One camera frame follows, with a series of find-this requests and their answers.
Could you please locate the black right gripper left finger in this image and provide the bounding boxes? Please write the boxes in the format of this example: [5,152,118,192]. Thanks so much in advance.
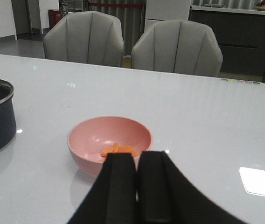
[68,153,136,224]

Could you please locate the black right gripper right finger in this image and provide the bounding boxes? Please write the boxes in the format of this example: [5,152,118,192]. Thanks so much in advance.
[137,151,243,224]

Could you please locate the orange ham slices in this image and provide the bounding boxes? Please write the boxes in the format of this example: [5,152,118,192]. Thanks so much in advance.
[100,142,139,157]

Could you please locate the pink bowl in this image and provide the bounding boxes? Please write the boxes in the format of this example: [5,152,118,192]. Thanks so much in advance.
[67,116,153,176]

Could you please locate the coloured sticker strip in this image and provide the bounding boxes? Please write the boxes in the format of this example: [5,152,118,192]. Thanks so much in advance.
[221,78,261,85]

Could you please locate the right grey chair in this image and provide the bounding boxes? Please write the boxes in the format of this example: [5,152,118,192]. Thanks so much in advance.
[132,20,223,77]

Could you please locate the grey chair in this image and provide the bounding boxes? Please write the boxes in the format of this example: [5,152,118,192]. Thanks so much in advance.
[43,11,124,67]
[132,20,223,77]

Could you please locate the left grey chair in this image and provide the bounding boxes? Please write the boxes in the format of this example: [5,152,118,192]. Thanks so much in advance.
[43,11,124,67]

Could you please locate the dark sideboard counter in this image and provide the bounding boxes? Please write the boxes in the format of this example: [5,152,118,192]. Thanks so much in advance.
[190,6,265,76]

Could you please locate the white cabinet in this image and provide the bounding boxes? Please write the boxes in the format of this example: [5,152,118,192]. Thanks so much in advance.
[144,0,191,33]

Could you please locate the red bin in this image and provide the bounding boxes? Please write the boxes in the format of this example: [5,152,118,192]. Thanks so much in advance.
[48,9,62,29]

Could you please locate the red barrier tape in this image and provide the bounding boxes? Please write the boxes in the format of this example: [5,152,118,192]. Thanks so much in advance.
[88,3,143,8]

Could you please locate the fruit bowl on counter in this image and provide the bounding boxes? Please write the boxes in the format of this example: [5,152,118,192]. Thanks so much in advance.
[254,0,265,11]

